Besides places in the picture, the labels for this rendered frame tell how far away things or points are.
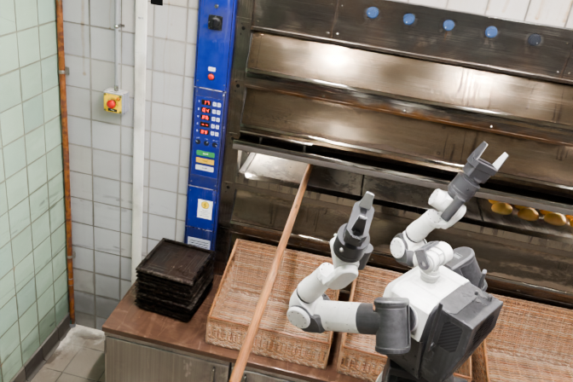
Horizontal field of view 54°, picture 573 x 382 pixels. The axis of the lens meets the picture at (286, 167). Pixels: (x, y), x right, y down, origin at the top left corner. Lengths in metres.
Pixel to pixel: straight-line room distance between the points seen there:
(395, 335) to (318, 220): 1.20
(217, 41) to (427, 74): 0.91
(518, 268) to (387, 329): 1.33
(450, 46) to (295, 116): 0.73
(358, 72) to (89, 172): 1.46
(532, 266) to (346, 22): 1.43
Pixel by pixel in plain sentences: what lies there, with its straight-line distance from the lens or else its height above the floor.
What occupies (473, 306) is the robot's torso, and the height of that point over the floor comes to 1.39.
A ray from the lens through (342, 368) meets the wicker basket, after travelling 2.60.
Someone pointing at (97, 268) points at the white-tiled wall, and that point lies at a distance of 3.32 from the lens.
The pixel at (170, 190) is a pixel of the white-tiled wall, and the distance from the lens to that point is 2.87.
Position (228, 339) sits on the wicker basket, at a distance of 2.61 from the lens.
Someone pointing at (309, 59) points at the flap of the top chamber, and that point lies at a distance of 2.47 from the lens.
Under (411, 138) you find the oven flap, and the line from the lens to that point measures 2.54.
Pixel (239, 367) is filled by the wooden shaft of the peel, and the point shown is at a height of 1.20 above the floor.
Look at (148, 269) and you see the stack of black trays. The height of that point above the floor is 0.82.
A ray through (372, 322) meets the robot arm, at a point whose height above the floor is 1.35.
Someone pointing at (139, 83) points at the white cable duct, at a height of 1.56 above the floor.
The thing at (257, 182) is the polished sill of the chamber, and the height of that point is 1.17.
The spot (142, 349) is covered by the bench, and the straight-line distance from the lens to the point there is 2.74.
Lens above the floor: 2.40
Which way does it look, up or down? 25 degrees down
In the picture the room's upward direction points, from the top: 8 degrees clockwise
